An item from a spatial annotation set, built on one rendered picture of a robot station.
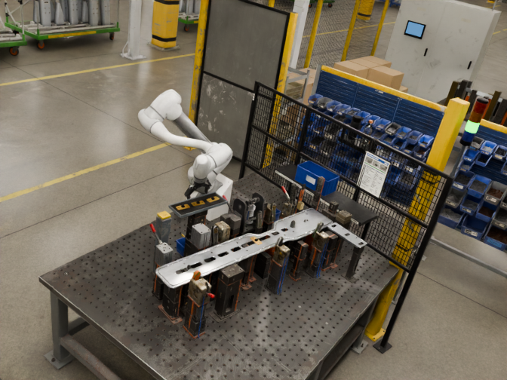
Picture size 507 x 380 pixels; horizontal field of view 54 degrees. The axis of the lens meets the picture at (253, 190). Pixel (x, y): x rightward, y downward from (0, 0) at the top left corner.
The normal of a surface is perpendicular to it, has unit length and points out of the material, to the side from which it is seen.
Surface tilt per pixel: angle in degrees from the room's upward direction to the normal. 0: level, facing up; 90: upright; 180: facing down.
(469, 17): 90
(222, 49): 91
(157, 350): 0
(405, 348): 0
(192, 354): 0
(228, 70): 92
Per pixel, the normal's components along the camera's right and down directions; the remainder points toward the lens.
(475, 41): -0.58, 0.31
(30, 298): 0.16, -0.86
